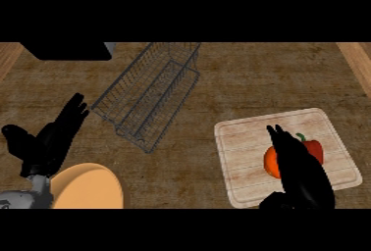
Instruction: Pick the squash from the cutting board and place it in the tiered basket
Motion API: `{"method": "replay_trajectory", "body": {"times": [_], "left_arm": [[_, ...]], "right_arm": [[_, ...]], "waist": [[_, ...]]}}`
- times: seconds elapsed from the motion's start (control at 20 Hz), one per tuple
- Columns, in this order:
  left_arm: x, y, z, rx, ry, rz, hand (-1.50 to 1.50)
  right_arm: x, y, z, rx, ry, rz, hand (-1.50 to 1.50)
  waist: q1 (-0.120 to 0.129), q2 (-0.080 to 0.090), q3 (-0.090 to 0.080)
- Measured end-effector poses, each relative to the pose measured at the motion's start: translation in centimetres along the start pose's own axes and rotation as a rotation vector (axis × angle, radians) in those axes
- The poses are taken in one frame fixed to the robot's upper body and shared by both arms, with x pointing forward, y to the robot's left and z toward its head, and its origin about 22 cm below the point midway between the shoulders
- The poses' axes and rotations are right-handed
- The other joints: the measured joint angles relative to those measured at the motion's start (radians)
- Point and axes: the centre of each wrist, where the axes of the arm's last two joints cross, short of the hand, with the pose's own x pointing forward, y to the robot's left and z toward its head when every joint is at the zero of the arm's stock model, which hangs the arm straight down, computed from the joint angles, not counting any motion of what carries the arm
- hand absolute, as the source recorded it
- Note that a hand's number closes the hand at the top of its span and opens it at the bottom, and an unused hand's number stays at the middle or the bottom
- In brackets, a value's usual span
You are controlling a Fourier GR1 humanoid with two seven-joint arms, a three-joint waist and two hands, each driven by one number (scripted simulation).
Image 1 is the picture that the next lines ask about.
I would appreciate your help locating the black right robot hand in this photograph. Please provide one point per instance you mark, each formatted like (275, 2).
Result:
(301, 173)

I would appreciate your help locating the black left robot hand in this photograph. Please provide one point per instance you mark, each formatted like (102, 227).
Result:
(50, 143)

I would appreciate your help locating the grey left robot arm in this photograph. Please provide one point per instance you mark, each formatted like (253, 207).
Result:
(26, 193)

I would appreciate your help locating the orange squash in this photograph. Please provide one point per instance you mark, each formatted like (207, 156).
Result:
(270, 163)

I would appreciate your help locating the pale wooden cutting board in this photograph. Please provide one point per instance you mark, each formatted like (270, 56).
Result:
(251, 163)

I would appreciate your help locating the red bell pepper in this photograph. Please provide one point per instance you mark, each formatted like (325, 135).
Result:
(315, 148)

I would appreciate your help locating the orange bowl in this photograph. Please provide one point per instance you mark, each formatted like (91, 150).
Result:
(87, 188)

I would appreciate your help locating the black appliance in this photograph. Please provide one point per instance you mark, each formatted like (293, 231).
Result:
(66, 50)

